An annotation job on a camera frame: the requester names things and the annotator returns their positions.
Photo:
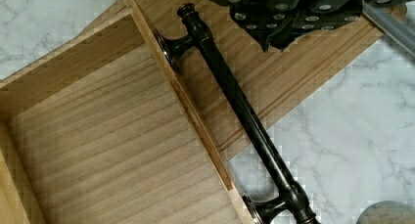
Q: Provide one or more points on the black metal drawer handle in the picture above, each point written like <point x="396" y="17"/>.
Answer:
<point x="291" y="195"/>

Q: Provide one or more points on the grey metal rod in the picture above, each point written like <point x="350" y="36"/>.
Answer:
<point x="391" y="27"/>

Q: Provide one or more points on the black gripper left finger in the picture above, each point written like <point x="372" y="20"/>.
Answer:
<point x="268" y="22"/>

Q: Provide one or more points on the grey round object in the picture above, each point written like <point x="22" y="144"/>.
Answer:
<point x="387" y="212"/>

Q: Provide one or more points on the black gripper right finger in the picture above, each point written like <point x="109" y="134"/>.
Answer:
<point x="299" y="17"/>

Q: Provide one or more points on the wooden drawer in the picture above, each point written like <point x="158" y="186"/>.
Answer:
<point x="102" y="131"/>

